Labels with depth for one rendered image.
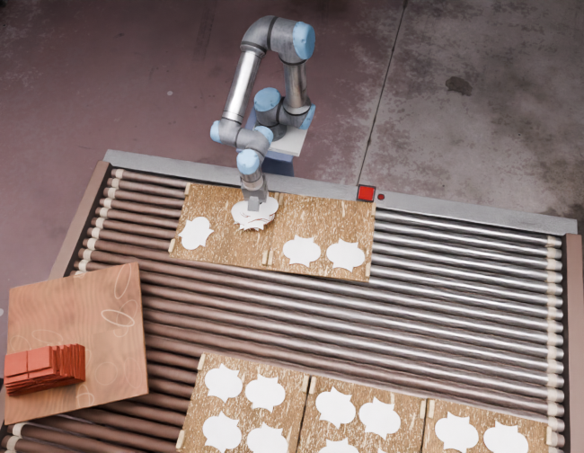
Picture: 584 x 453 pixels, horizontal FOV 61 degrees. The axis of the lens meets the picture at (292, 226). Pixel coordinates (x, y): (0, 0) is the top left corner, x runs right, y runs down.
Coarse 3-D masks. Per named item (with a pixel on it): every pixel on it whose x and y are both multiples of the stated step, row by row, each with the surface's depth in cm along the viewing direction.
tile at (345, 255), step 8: (328, 248) 199; (336, 248) 199; (344, 248) 199; (352, 248) 198; (328, 256) 198; (336, 256) 197; (344, 256) 197; (352, 256) 197; (360, 256) 197; (336, 264) 196; (344, 264) 196; (352, 264) 196; (360, 264) 195
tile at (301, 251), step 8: (296, 240) 201; (304, 240) 201; (312, 240) 201; (288, 248) 200; (296, 248) 200; (304, 248) 200; (312, 248) 199; (288, 256) 198; (296, 256) 198; (304, 256) 198; (312, 256) 198; (304, 264) 197
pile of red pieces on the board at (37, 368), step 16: (16, 352) 155; (32, 352) 155; (48, 352) 155; (64, 352) 163; (80, 352) 174; (16, 368) 153; (32, 368) 153; (48, 368) 154; (64, 368) 161; (80, 368) 172; (16, 384) 158; (32, 384) 162; (48, 384) 166; (64, 384) 171
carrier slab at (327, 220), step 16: (288, 208) 209; (304, 208) 208; (320, 208) 208; (336, 208) 207; (352, 208) 207; (368, 208) 207; (288, 224) 206; (304, 224) 205; (320, 224) 205; (336, 224) 204; (352, 224) 204; (368, 224) 204; (272, 240) 203; (288, 240) 203; (320, 240) 202; (336, 240) 201; (352, 240) 201; (368, 240) 201; (320, 256) 199; (368, 256) 198; (288, 272) 198; (304, 272) 196; (320, 272) 196; (336, 272) 196; (352, 272) 195
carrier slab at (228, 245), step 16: (192, 192) 215; (208, 192) 214; (224, 192) 214; (240, 192) 213; (272, 192) 212; (192, 208) 211; (208, 208) 211; (224, 208) 211; (224, 224) 207; (272, 224) 206; (176, 240) 206; (208, 240) 205; (224, 240) 204; (240, 240) 204; (256, 240) 203; (176, 256) 203; (192, 256) 202; (208, 256) 202; (224, 256) 201; (240, 256) 201; (256, 256) 200
